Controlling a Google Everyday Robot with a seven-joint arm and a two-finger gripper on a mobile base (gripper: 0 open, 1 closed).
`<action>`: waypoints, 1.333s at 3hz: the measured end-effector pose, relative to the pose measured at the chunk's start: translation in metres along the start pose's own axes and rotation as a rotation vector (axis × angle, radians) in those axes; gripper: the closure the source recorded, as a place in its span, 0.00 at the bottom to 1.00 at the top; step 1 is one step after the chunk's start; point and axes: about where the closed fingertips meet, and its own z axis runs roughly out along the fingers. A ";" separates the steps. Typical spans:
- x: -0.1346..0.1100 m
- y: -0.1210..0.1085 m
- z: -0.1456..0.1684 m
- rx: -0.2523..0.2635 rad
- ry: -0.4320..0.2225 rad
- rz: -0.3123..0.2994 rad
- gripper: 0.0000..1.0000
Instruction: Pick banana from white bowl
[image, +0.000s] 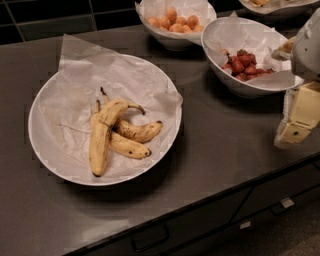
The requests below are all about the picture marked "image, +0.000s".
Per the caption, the paper liner in orange bowl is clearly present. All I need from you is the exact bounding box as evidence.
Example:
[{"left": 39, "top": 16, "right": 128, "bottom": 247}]
[{"left": 134, "top": 0, "right": 218, "bottom": 47}]

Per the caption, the middle spotted banana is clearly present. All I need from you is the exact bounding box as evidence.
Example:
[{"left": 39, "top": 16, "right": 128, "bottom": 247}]
[{"left": 113, "top": 119, "right": 163, "bottom": 143}]

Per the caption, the long yellow banana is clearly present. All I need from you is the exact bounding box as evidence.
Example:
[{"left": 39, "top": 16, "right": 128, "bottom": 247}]
[{"left": 89, "top": 98, "right": 145, "bottom": 177}]

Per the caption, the white bowl with orange fruits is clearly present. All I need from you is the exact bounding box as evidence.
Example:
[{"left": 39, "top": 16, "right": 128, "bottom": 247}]
[{"left": 134, "top": 0, "right": 218, "bottom": 52}]

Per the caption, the pile of red strawberries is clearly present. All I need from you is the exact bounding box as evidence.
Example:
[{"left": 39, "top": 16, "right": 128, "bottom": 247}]
[{"left": 222, "top": 49, "right": 275, "bottom": 82}]

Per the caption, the white bowl with strawberries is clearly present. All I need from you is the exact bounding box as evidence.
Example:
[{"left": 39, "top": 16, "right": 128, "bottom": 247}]
[{"left": 200, "top": 16, "right": 305, "bottom": 100}]

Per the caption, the large white bowl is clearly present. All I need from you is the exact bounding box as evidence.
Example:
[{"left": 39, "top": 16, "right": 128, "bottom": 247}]
[{"left": 27, "top": 53, "right": 183, "bottom": 187}]

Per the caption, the right drawer handle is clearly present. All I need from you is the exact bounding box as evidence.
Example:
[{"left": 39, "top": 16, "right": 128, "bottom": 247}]
[{"left": 271, "top": 198, "right": 295, "bottom": 216}]

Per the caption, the white paper liner in bowl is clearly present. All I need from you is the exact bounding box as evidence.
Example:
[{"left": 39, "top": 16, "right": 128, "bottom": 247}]
[{"left": 37, "top": 33, "right": 184, "bottom": 179}]

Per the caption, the pile of small orange fruits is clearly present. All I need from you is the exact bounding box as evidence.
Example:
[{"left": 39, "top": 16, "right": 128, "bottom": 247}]
[{"left": 147, "top": 7, "right": 204, "bottom": 33}]

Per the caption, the paper liner in strawberry bowl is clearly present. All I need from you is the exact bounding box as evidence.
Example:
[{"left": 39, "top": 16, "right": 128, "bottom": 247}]
[{"left": 203, "top": 11, "right": 304, "bottom": 90}]

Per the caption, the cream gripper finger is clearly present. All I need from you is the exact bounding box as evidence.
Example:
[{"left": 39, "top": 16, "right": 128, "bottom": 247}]
[
  {"left": 274, "top": 81, "right": 320, "bottom": 147},
  {"left": 272, "top": 37, "right": 296, "bottom": 61}
]

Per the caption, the white bowl at top right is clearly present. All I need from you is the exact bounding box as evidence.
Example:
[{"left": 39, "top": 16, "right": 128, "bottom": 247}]
[{"left": 238, "top": 0, "right": 320, "bottom": 20}]

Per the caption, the left drawer handle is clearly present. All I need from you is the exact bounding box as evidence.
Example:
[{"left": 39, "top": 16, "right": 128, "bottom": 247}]
[{"left": 131, "top": 224, "right": 170, "bottom": 252}]

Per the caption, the drawer handle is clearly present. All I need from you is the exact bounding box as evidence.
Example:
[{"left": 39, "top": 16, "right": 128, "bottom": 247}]
[
  {"left": 131, "top": 224, "right": 170, "bottom": 252},
  {"left": 271, "top": 198, "right": 295, "bottom": 216}
]

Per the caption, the lower yellow banana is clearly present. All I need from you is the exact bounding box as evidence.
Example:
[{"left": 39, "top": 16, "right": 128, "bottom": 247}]
[{"left": 109, "top": 132, "right": 151, "bottom": 159}]

